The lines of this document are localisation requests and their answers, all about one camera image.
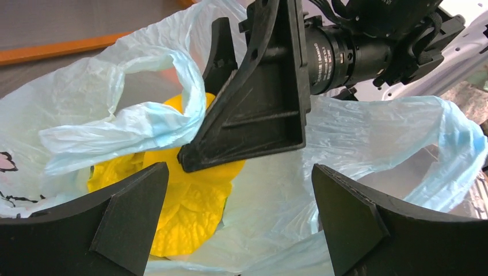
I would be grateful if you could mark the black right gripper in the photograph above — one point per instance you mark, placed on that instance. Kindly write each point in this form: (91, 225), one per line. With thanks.
(385, 42)

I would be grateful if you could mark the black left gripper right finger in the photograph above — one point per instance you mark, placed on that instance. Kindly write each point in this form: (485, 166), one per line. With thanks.
(372, 233)

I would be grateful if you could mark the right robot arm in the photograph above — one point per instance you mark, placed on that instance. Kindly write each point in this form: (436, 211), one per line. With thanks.
(470, 44)

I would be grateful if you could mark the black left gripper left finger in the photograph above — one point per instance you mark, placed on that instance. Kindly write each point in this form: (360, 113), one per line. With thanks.
(107, 232)

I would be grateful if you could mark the wooden rack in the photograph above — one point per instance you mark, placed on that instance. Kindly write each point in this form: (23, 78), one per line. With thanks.
(35, 30)

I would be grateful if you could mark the yellow napa cabbage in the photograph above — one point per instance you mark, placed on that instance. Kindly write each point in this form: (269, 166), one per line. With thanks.
(193, 205)

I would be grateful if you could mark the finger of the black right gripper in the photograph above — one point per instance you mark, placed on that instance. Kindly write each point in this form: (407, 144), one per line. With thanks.
(261, 109)
(221, 61)

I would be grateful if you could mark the blue plastic grocery bag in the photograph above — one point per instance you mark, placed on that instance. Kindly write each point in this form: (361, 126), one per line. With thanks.
(56, 126)

